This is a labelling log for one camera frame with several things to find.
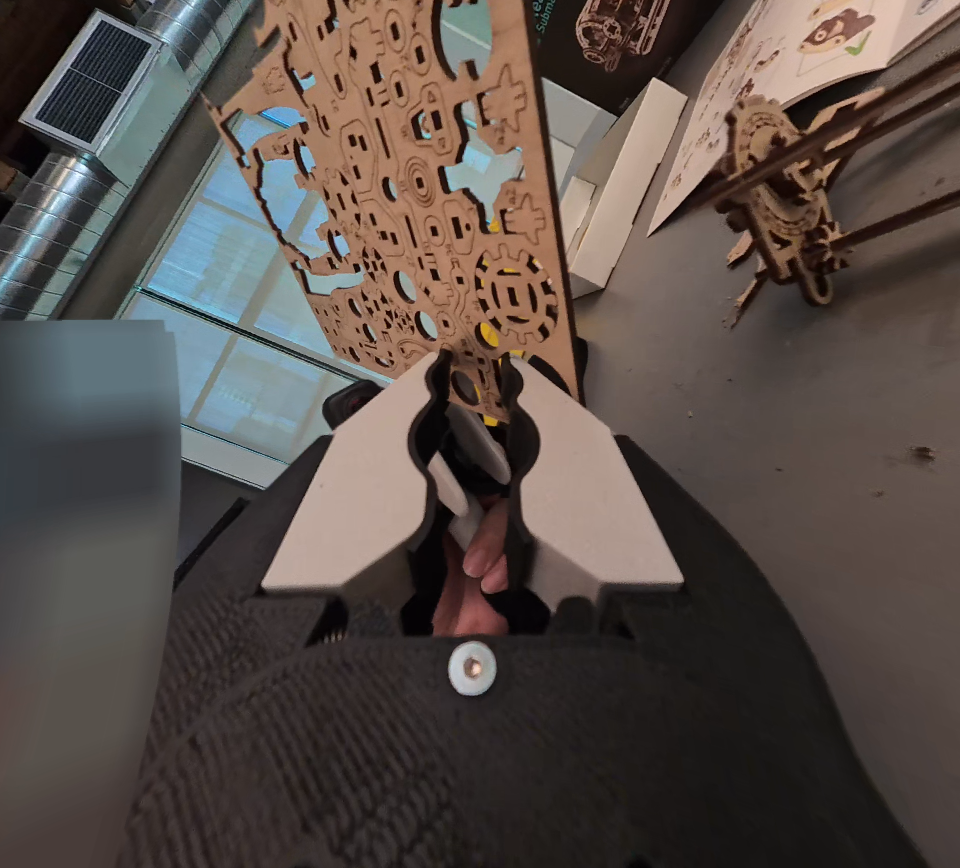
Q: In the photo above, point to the person's left hand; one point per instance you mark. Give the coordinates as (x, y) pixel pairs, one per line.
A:
(484, 568)

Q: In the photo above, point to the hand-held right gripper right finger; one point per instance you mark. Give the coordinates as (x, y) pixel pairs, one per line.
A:
(600, 515)

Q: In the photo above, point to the silver ventilation duct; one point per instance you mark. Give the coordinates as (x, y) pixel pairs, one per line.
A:
(45, 230)

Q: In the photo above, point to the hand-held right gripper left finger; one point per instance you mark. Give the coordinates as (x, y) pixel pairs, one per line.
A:
(352, 508)

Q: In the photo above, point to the wooden gear model assembly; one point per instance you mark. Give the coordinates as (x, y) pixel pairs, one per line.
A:
(780, 207)

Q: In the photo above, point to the white air vent grille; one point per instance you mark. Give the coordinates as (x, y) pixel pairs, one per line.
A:
(90, 84)

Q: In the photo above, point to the white cardboard box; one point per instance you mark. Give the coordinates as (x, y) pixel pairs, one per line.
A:
(637, 170)

